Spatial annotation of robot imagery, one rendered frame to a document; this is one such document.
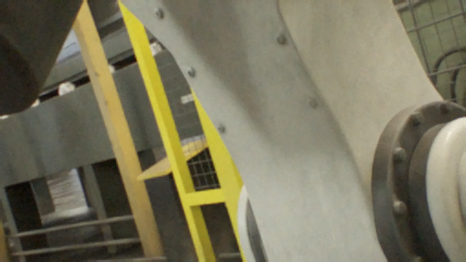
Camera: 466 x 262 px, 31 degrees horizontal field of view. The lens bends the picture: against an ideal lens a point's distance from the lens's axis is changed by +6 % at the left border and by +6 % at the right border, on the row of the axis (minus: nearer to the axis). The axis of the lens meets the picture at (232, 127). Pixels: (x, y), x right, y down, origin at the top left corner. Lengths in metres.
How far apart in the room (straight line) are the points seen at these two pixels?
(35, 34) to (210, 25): 0.17
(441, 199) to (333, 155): 0.07
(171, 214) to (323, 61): 3.43
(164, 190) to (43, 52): 3.52
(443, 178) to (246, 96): 0.13
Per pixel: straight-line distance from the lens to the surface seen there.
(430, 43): 3.04
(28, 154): 6.23
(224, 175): 1.13
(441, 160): 0.52
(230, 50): 0.52
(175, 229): 3.92
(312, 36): 0.50
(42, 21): 0.38
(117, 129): 4.55
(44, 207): 11.81
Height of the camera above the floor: 0.74
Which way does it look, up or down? 2 degrees down
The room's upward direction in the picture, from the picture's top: 17 degrees counter-clockwise
